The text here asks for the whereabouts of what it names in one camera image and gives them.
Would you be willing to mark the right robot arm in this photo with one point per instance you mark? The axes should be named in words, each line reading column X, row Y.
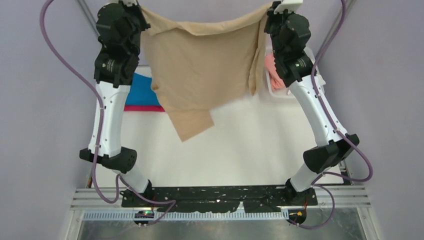
column 289, row 33

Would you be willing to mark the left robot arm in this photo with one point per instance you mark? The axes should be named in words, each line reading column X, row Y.
column 119, row 25

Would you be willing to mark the pink t shirt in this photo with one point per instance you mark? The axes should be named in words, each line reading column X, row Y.
column 273, row 73

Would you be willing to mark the folded blue t shirt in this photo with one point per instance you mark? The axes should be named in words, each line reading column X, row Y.
column 141, row 93

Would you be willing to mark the white plastic basket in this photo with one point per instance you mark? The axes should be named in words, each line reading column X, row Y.
column 285, row 94

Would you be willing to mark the folded magenta t shirt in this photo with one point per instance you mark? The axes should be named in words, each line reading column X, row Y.
column 143, row 108

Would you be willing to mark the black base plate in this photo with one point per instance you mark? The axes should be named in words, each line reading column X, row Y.
column 220, row 199

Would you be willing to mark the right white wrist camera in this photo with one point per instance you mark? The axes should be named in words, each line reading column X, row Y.
column 290, row 5

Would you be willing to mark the aluminium frame rail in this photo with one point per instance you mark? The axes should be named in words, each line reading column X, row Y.
column 93, row 208

